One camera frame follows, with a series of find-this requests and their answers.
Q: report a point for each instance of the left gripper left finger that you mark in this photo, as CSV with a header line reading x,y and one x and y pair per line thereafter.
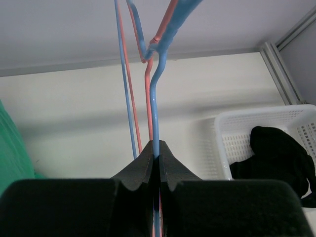
x,y
121,206

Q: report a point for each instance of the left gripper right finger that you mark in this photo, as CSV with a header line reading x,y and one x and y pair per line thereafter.
x,y
192,207

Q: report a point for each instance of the black tank top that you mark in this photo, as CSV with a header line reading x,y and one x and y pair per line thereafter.
x,y
278,156

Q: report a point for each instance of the green tank top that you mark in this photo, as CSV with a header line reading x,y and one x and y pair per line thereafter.
x,y
15,163

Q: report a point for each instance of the pink wire hanger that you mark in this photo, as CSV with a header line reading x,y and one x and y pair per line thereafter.
x,y
156,60

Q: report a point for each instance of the light blue wire hanger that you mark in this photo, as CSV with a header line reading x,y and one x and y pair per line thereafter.
x,y
181,12

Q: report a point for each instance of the white plastic basket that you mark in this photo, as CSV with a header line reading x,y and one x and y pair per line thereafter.
x,y
233,131

